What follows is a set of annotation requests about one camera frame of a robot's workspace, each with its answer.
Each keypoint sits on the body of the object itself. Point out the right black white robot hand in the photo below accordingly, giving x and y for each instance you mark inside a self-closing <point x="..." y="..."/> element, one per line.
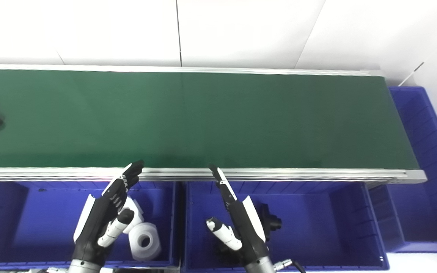
<point x="247" y="227"/>

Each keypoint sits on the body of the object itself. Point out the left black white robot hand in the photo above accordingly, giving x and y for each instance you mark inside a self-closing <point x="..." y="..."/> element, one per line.
<point x="97" y="223"/>

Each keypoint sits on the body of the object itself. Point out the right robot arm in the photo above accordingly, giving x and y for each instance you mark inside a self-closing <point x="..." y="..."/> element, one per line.
<point x="260" y="266"/>

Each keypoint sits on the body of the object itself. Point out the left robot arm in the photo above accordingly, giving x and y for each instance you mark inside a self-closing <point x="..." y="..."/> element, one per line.
<point x="84" y="267"/>

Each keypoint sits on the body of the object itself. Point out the white hexagonal plastic part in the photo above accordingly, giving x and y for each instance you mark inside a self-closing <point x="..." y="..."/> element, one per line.
<point x="138" y="216"/>

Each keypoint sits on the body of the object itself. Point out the blue plastic bin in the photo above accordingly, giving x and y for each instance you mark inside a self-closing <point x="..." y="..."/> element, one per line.
<point x="431" y="189"/>
<point x="44" y="220"/>
<point x="317" y="227"/>

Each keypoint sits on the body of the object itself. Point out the white round plastic part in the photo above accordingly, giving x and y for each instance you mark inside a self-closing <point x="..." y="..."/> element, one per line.
<point x="154" y="242"/>

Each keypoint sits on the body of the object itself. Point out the green conveyor belt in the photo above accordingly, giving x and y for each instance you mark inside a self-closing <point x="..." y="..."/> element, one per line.
<point x="279" y="174"/>
<point x="203" y="121"/>

